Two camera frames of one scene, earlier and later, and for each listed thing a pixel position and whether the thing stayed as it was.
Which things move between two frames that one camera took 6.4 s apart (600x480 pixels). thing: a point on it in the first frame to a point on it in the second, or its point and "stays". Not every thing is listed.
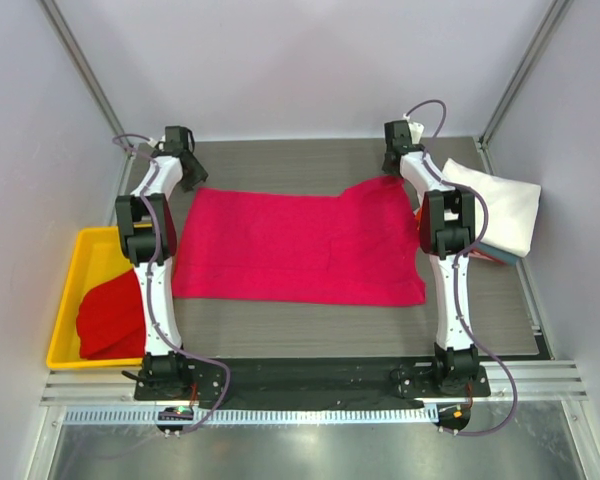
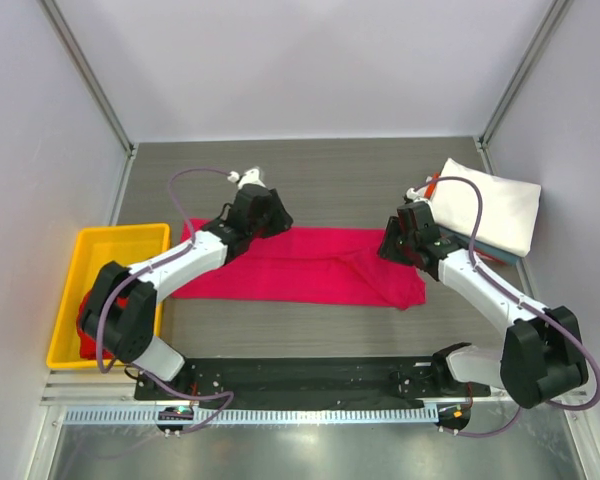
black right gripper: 392,163 to 393,240
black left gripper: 198,176 to 280,219
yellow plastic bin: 97,255 stays
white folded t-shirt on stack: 512,209 stays
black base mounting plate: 314,383 stays
